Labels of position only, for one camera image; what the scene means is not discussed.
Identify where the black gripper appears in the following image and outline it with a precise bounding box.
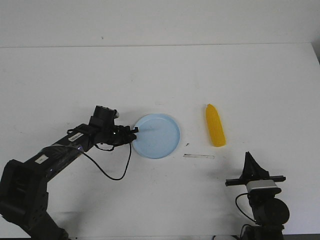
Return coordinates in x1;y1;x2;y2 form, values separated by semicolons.
225;151;286;187
87;116;139;146

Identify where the light blue round plate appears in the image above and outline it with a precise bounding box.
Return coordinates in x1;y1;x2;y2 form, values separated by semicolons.
133;113;181;159

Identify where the yellow corn cob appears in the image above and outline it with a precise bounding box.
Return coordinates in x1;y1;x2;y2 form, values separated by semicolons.
205;104;226;147

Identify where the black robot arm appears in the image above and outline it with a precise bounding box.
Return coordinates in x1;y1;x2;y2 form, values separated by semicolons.
129;136;290;240
0;118;139;240

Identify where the clear tape strip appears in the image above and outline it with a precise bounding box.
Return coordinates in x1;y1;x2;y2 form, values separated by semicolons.
183;153;215;159

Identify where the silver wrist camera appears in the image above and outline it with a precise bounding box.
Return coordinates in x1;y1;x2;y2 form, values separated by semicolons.
246;179;282;194

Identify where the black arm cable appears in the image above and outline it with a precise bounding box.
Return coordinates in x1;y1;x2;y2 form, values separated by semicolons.
234;192;256;236
79;139;133;181

